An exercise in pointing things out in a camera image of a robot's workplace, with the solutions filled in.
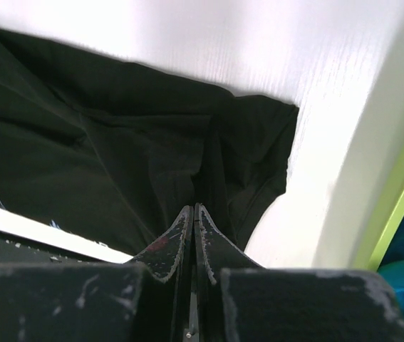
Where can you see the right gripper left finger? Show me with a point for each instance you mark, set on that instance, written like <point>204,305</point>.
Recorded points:
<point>144,299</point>

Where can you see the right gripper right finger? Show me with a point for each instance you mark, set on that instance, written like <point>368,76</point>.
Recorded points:
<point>239,300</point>

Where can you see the black t-shirt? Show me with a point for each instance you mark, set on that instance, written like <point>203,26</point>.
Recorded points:
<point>112,151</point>

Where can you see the green plastic basin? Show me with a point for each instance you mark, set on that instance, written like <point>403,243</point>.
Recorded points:
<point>384,220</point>

